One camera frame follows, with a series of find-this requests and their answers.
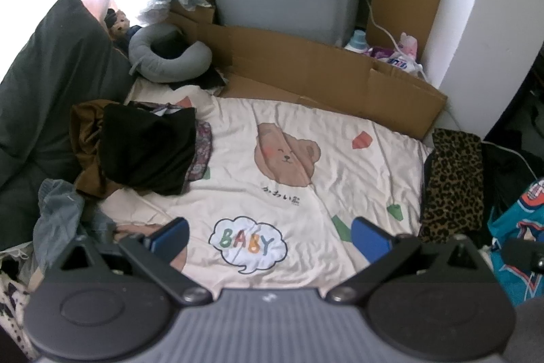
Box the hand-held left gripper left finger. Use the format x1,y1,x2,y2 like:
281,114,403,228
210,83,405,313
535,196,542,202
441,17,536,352
59,217,212,308

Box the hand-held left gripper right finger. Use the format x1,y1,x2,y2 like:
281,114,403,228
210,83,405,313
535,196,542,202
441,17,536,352
326,217,486,306

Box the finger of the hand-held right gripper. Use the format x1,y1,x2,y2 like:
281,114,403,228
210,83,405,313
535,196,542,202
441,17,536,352
503,239,544,274

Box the black patterned shorts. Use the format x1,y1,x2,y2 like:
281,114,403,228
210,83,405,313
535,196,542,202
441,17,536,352
100,101,213,196

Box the dark clothes pile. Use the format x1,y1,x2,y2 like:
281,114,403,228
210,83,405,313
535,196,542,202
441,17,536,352
480,88,544,249

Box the teal printed bag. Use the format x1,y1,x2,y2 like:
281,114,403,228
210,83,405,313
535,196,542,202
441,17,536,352
487,180,544,306

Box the leopard print cloth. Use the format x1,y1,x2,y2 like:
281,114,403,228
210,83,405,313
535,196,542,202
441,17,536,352
419,128,485,245

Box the blue denim jeans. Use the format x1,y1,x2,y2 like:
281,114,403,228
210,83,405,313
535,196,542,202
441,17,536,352
33,179,117,274

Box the bear printed white bed sheet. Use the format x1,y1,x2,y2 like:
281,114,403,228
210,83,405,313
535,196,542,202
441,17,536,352
96,84,434,291

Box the brown shirt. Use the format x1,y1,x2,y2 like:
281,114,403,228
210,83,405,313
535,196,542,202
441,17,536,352
70,99,112,200

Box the grey neck pillow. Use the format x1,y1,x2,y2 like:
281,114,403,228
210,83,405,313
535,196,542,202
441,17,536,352
127,24,213,83

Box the purple white refill pouch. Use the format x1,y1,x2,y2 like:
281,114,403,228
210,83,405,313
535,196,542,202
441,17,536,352
370,46,421,75

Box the flattened cardboard sheet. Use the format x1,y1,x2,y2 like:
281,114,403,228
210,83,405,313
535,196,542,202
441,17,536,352
168,1,448,140

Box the pink bottle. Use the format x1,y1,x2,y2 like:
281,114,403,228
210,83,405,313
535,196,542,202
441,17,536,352
397,32,419,60

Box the detergent bottle with blue cap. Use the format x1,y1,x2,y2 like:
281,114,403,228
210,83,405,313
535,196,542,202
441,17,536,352
343,29,368,51

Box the dark green pillow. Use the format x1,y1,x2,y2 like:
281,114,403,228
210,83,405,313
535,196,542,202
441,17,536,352
0,0,134,228

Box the plush doll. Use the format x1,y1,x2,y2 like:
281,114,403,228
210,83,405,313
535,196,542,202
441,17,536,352
104,8,143,49

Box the white cable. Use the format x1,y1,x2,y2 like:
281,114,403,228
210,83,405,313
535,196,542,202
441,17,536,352
365,0,430,81

